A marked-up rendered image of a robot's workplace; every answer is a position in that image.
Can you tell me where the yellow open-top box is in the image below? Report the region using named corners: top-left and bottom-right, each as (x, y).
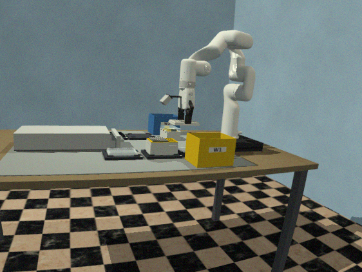
top-left (185, 133), bottom-right (236, 168)

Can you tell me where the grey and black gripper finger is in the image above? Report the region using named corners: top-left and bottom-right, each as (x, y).
top-left (185, 101), bottom-right (194, 124)
top-left (178, 107), bottom-right (184, 120)

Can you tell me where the blue open-top bin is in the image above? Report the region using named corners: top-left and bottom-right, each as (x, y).
top-left (148, 113), bottom-right (178, 135)

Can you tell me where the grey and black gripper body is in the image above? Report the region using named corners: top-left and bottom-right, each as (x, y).
top-left (178, 87), bottom-right (195, 110)

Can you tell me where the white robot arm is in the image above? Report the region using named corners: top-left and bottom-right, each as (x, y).
top-left (179, 30), bottom-right (255, 139)

